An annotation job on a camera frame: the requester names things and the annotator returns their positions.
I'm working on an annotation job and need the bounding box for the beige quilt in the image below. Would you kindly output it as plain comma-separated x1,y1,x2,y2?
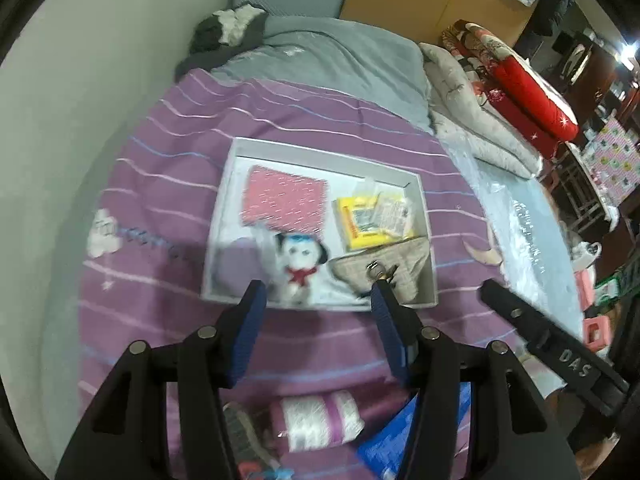
419,40,546,178

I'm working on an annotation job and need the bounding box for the dark grey white garment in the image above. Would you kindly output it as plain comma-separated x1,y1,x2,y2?
189,4,268,56

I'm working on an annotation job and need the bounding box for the beige plaid cloth bag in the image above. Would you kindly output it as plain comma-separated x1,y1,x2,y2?
330,237,433,301

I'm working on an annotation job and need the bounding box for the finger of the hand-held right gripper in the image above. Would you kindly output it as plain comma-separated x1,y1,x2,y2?
481,279,630,417

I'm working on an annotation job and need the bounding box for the purple cloth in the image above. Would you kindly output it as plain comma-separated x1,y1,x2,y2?
212,237,273,301

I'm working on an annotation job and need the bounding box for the white shallow box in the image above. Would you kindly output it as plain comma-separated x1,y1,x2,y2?
200,136,440,311

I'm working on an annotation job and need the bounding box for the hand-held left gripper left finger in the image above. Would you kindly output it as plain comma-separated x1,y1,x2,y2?
55,280,268,480

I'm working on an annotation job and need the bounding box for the colourful patterned box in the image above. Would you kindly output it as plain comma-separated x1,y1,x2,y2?
582,115,640,208

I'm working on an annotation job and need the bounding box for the white black plush dog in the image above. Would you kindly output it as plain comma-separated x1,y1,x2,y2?
272,232,331,306

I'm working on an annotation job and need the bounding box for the brown keychain charm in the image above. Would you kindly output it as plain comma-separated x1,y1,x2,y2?
365,260,401,286

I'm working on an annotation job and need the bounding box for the white cup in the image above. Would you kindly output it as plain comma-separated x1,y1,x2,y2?
570,240,603,268

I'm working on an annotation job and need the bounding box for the yellow packet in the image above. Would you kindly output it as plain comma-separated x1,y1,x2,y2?
334,195,418,252

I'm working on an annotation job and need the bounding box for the wooden wardrobe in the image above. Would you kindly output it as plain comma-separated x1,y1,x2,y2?
340,0,541,56

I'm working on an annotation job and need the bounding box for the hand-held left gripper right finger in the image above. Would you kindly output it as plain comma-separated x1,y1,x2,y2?
371,280,571,480

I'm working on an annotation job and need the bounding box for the clear plastic sheet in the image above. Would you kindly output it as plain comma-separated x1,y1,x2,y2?
445,145,586,331

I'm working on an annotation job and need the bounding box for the clear plastic packet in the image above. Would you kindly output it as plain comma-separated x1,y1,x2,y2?
350,180,416,233

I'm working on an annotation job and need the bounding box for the blue plastic bag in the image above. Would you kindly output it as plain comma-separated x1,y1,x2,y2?
356,382,473,480

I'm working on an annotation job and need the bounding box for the pink box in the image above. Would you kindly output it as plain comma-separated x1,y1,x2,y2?
575,270,618,351

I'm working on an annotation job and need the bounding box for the pink dotted cloth pouch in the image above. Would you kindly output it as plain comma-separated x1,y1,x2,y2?
241,164,330,231

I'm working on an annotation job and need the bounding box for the red floral quilt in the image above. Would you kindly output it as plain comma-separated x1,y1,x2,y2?
440,20,581,158

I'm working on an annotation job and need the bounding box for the purple white rolled towel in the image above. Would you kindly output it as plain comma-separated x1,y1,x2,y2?
270,390,366,453

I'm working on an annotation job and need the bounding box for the purple striped blanket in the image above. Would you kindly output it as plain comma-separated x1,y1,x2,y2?
42,70,551,480

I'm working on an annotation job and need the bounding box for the grey blanket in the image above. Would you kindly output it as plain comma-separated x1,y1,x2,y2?
175,15,436,136

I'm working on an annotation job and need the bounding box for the grey shoe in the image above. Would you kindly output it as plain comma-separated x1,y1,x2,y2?
222,402,281,480

